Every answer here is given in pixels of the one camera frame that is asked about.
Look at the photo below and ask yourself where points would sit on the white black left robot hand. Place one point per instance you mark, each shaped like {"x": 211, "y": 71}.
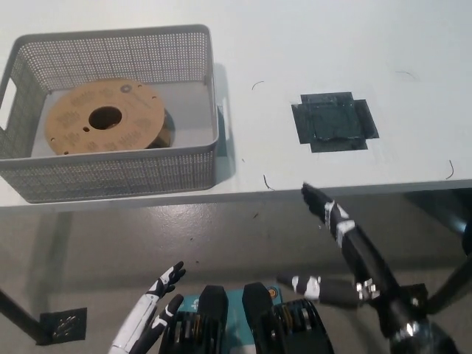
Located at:
{"x": 136, "y": 321}

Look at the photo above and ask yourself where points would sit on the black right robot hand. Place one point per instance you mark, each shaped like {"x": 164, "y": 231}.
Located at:
{"x": 361, "y": 254}

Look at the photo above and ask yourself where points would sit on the cardboard filament spool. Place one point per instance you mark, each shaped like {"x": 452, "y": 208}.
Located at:
{"x": 70, "y": 121}

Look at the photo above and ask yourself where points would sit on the dark tape patch on table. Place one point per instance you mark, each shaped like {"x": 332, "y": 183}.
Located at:
{"x": 332, "y": 121}

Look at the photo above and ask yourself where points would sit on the grey perforated plastic basket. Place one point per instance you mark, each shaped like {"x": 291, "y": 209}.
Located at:
{"x": 110, "y": 171}

